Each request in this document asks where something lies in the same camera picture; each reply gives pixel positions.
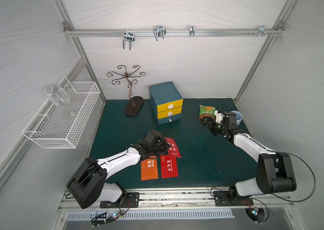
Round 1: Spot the white vent strip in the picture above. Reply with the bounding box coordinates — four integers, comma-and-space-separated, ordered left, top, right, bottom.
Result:
66, 209, 235, 221

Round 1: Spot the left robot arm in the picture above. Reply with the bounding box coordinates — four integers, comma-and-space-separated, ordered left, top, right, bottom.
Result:
67, 129, 170, 209

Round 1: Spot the round black led puck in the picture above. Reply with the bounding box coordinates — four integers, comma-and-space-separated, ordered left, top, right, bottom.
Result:
245, 208, 266, 223

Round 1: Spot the horizontal aluminium rail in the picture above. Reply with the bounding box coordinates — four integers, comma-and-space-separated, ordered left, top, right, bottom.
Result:
64, 28, 285, 38

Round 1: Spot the teal bottom drawer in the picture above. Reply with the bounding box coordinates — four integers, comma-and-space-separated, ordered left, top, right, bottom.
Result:
157, 114, 181, 125

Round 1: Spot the orange postcard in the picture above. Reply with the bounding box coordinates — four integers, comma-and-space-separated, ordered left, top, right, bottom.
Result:
141, 156, 159, 181

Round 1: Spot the double metal hook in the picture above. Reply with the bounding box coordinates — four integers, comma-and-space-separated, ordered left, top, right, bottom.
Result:
123, 32, 135, 50

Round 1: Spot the red postcard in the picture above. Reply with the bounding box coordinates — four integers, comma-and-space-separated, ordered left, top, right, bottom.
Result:
160, 155, 178, 178
165, 137, 182, 158

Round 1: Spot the green snack packet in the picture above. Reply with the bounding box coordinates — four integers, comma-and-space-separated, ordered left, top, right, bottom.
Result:
199, 105, 216, 119

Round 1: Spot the green table mat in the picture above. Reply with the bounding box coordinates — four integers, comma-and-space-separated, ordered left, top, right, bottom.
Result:
90, 98, 257, 189

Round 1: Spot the wire metal hook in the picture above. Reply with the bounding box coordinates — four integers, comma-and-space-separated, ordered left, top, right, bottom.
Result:
153, 25, 166, 41

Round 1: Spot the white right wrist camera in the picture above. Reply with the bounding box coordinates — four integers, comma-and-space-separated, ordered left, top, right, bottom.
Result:
214, 110, 224, 124

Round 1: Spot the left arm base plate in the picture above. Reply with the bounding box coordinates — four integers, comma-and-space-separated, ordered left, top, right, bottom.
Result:
100, 192, 140, 209

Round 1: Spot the small metal clip hook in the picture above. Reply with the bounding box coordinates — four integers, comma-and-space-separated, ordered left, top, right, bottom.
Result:
189, 25, 195, 37

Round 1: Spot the teal drawer cabinet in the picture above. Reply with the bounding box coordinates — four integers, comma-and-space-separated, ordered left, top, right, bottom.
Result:
149, 82, 183, 122

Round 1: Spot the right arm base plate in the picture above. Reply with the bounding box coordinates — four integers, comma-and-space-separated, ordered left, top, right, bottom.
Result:
211, 190, 254, 207

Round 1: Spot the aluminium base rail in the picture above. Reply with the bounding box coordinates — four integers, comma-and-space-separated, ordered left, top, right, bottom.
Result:
58, 185, 295, 212

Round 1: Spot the brown metal jewelry stand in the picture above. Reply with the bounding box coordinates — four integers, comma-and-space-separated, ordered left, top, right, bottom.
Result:
106, 65, 146, 117

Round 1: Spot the light blue mug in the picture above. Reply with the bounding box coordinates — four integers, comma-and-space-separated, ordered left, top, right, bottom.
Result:
232, 111, 243, 126

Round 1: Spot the clear wine glass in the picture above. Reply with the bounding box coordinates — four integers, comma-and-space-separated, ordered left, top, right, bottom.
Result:
45, 85, 75, 117

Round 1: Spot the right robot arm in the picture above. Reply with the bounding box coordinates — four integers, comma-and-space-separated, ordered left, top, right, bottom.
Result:
199, 112, 297, 199

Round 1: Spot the white wire basket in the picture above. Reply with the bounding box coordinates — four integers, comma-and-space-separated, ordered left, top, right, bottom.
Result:
22, 76, 100, 149

